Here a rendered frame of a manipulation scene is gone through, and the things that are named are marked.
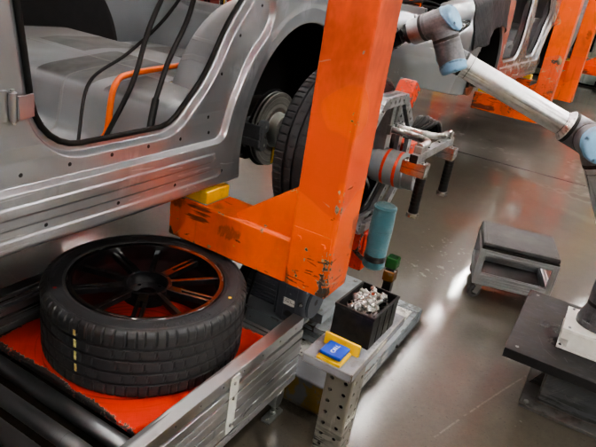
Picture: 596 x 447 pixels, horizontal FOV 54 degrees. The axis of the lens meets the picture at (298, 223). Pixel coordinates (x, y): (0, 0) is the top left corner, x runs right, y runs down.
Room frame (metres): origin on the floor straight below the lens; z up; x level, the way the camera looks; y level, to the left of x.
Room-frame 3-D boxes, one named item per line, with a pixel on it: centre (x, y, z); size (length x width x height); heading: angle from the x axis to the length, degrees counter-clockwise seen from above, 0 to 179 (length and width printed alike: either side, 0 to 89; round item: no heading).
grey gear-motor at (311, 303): (2.11, 0.07, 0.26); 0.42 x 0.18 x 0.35; 63
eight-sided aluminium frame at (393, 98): (2.25, -0.27, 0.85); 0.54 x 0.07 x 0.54; 153
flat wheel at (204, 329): (1.69, 0.46, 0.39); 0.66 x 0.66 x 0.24
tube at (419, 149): (2.10, -0.33, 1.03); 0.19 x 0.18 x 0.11; 63
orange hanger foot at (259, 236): (1.96, 0.21, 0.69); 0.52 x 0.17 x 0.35; 63
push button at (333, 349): (1.49, -0.17, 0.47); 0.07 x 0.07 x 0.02; 63
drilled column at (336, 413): (1.61, -0.23, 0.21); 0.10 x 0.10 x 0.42; 63
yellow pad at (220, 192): (2.04, 0.36, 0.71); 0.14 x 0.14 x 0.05; 63
